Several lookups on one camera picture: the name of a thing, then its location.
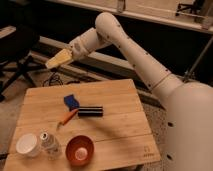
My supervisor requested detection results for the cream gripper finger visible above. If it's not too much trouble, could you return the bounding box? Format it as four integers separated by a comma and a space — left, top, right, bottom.
45, 49, 73, 69

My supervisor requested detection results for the black office chair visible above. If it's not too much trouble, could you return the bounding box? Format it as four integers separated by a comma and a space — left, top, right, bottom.
0, 26, 45, 102

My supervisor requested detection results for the white plastic cup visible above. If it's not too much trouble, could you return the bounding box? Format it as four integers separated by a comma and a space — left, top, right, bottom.
16, 133, 41, 157

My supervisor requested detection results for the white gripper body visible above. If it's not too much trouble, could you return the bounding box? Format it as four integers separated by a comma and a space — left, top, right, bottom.
69, 37, 89, 60

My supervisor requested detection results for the red ceramic bowl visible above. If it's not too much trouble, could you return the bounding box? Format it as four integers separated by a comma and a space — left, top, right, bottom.
65, 135, 94, 166

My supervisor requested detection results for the wooden table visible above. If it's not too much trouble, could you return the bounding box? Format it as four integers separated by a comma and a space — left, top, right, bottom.
3, 79, 161, 171

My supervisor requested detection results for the black rectangular box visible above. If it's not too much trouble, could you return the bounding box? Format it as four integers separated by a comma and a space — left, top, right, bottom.
78, 107, 103, 117

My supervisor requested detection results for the clear plastic bottle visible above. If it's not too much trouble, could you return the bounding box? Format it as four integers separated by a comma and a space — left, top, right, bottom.
40, 132, 61, 159

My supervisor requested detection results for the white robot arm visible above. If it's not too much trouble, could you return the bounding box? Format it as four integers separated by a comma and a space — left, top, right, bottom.
46, 12, 213, 171

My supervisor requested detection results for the black cable on floor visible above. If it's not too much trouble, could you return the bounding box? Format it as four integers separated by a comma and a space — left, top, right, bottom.
42, 71, 81, 88

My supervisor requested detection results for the blue cloth piece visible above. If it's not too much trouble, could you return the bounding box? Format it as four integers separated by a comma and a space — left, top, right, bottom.
64, 95, 79, 110

